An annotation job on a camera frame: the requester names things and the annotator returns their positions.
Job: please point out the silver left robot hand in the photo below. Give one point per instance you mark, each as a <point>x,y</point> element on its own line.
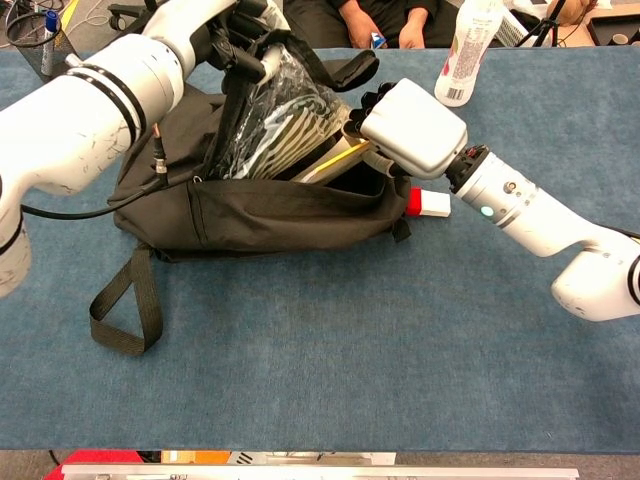
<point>245,55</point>

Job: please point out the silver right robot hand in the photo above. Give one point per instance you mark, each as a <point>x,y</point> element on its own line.
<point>415,130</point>

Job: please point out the yellow and white book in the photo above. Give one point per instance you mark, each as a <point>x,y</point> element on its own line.
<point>330,162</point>

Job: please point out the black fabric backpack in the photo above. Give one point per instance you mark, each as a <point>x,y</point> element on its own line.
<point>280,215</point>

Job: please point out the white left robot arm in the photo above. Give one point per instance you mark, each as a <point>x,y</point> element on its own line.
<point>75,125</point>

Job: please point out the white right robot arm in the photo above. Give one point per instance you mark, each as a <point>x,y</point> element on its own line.
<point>540,220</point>

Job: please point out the seated person in black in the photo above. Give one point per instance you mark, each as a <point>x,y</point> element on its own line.
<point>390,15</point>

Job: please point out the clear plastic bag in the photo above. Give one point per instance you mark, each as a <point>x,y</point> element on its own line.
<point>280,100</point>

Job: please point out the red and white block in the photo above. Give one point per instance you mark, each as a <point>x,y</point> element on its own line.
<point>435,204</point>

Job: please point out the clear plastic drink bottle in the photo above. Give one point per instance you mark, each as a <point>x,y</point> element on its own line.
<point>465,60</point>

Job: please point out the small blue packet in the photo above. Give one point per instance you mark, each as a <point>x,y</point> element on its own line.
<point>378,41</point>

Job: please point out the black office chair base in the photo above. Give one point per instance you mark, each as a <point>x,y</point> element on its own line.
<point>125,12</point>

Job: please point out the black tripod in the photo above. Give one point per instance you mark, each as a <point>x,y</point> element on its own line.
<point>542,25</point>

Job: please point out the grey marker with blue cap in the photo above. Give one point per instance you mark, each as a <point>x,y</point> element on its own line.
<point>50,30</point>

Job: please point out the black mesh pen holder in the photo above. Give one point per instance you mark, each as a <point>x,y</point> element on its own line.
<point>30,50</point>

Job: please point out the blue felt table cover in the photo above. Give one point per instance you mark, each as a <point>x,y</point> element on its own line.
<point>320,375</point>

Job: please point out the orange box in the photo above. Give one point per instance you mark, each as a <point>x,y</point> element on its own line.
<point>195,456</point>

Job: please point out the red panel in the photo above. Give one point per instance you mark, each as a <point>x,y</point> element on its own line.
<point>100,456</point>

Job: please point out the aluminium profile rail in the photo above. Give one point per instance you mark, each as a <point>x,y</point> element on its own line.
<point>320,472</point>

